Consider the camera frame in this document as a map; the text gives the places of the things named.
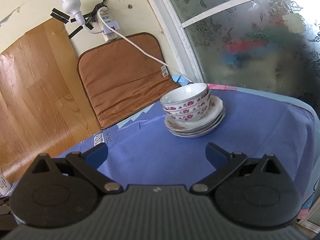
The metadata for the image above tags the floral plate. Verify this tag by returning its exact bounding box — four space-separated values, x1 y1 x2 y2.
164 95 223 132
170 113 225 138
167 107 225 133

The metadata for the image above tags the red flower bowl back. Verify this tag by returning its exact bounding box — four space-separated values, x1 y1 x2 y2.
167 99 210 122

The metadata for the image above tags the small red flower bowl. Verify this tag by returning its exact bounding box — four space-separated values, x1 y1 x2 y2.
160 83 208 107

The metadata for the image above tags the floral plate back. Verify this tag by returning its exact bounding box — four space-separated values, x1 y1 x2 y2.
167 107 225 133

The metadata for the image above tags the large red flower bowl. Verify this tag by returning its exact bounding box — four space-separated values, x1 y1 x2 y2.
162 93 210 115

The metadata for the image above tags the white enamel mug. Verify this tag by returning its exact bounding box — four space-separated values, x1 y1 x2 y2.
0 173 11 196

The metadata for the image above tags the wood pattern vinyl sheet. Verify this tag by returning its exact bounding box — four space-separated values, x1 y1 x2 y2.
1 19 99 183

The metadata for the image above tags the blue patterned tablecloth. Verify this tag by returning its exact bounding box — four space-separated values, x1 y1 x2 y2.
7 76 320 221

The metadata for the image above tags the brown seat cushion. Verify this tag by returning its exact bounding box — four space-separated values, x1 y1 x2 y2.
77 38 179 129

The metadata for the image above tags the frosted glass window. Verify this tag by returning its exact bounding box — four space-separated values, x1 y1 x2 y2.
148 0 319 112

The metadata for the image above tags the white power strip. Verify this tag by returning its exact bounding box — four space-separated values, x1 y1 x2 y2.
97 7 119 42

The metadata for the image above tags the white light bulb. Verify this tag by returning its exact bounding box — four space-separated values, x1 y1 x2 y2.
60 0 85 26

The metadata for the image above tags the white power cable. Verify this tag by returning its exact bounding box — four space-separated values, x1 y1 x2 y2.
98 11 194 83

